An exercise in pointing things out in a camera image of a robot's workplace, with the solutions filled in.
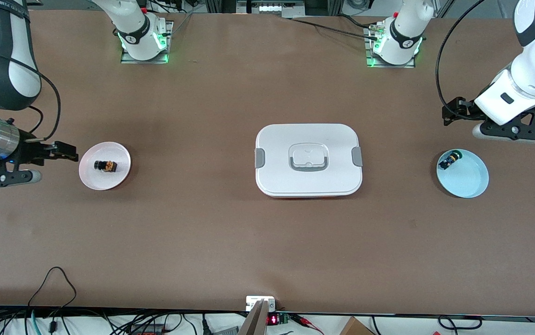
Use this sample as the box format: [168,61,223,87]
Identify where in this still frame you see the white lidded storage box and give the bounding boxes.
[254,123,364,199]

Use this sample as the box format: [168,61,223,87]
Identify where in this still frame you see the small white device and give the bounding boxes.
[245,295,276,312]

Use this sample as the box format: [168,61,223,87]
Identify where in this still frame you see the red and black clip leads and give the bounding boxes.
[290,313,325,335]

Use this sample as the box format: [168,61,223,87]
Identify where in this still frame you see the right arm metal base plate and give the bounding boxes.
[120,20,175,65]

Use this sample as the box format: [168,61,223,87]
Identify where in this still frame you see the thin black looped cable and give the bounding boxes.
[26,266,78,328]

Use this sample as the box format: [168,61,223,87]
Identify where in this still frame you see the black left camera bracket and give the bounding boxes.
[479,105,535,143]

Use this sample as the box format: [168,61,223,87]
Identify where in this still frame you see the light blue round plate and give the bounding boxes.
[436,148,489,199]

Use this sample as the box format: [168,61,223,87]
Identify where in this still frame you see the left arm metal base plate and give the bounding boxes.
[364,22,416,69]

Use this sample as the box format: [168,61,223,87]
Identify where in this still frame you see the grey angled metal bar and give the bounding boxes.
[238,299,269,335]

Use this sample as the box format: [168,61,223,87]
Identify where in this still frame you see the pink round plate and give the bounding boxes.
[79,141,132,191]

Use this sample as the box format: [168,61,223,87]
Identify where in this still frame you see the black cable bundle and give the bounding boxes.
[0,305,245,335]

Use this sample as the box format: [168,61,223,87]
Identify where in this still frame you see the brown cardboard box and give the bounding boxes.
[339,316,376,335]

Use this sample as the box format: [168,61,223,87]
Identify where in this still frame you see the thick black cable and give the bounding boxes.
[437,315,483,332]

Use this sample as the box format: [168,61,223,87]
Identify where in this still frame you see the black base power cable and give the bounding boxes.
[288,14,382,41]

